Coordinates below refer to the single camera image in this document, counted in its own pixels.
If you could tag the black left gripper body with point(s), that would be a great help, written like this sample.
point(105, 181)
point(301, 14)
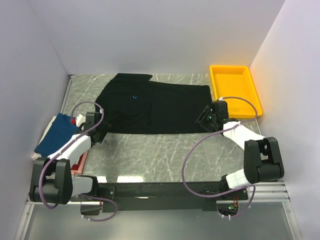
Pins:
point(102, 129)

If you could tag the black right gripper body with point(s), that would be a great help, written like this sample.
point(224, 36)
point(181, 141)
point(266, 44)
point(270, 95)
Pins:
point(207, 119)

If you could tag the black t shirt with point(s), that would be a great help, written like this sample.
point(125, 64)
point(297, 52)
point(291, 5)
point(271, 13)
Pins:
point(134, 104)

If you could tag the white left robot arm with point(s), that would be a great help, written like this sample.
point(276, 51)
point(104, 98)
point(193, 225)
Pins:
point(51, 179)

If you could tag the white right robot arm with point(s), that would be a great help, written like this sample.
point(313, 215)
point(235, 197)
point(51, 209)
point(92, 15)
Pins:
point(262, 160)

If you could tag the folded blue t shirt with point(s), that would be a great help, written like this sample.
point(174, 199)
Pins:
point(60, 132)

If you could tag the yellow plastic bin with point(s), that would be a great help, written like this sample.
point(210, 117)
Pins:
point(235, 81)

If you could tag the folded white t shirt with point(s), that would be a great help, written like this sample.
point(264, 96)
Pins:
point(38, 155)

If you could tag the black base crossbar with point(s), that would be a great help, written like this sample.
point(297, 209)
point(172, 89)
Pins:
point(149, 196)

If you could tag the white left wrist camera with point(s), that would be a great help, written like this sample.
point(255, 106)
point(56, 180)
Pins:
point(78, 120)

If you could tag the aluminium rail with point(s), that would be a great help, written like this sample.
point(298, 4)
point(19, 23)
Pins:
point(265, 192)

